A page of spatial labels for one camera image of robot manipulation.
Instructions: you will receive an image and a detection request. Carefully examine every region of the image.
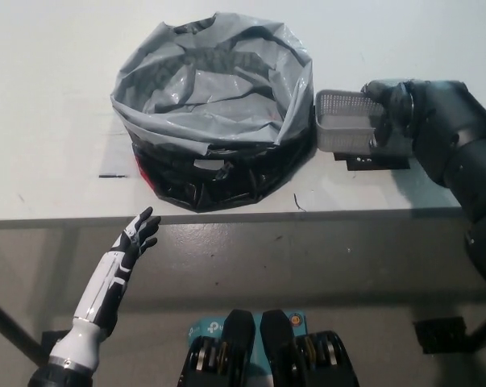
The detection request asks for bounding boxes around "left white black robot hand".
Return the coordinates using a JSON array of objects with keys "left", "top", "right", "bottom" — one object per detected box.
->
[{"left": 71, "top": 206, "right": 163, "bottom": 336}]

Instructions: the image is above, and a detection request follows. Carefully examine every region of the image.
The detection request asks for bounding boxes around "bin with grey bag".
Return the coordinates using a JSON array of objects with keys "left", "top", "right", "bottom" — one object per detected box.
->
[{"left": 109, "top": 11, "right": 318, "bottom": 213}]

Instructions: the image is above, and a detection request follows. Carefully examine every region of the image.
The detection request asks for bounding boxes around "small grey perforated basket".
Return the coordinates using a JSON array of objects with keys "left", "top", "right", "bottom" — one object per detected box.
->
[{"left": 314, "top": 89, "right": 385, "bottom": 155}]

